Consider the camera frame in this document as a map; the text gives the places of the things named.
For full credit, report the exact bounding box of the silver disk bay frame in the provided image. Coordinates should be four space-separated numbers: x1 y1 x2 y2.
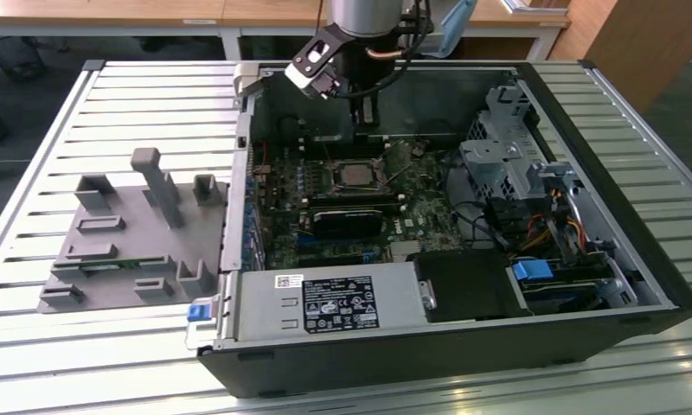
530 162 642 310

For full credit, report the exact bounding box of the blue disk carrier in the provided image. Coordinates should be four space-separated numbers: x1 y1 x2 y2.
510 258 555 285

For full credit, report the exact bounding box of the CPU socket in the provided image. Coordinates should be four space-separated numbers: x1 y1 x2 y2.
327 156 395 195

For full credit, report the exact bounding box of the white paper stack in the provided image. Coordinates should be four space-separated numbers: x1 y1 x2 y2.
499 0 572 16

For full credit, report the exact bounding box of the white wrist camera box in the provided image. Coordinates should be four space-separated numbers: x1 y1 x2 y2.
284 23 351 101

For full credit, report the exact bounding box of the coloured power wire bundle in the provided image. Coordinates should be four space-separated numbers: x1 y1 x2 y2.
516 185 591 256

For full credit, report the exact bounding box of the blue case latch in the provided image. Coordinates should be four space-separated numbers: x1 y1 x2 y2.
187 302 215 323

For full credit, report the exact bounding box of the black open PC case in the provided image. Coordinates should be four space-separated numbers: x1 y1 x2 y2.
195 60 692 399

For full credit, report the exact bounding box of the black cable bundle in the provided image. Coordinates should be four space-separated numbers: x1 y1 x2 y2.
447 196 530 252

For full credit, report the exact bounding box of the wooden cabinet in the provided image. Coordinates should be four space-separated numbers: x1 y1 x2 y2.
547 0 692 116

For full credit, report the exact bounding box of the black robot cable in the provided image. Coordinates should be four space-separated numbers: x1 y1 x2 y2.
345 0 433 101

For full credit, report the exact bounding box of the black graphics card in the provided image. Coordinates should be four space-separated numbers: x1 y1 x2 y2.
309 208 385 239

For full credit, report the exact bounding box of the pale blue teach pendant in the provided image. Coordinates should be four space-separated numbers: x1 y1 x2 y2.
436 0 479 58

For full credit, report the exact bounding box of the small silver chipset heatsink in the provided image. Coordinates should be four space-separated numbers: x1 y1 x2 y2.
389 240 427 263

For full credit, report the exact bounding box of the black plastic shroud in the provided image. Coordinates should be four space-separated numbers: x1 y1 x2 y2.
413 250 527 324

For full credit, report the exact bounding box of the wooden desk white frame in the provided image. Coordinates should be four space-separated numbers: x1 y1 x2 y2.
0 0 572 61

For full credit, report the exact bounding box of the CPU with silver top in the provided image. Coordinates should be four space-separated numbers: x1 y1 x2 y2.
337 163 376 186

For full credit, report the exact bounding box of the grey power supply unit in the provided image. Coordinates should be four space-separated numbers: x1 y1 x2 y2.
229 261 435 342

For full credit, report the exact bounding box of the green motherboard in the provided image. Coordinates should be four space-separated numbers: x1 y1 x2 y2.
251 137 460 269

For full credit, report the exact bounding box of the silver perforated drive cage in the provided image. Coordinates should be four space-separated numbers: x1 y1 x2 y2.
457 84 584 204

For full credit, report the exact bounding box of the grey plastic parts rack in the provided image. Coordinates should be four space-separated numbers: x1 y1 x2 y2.
36 146 232 316

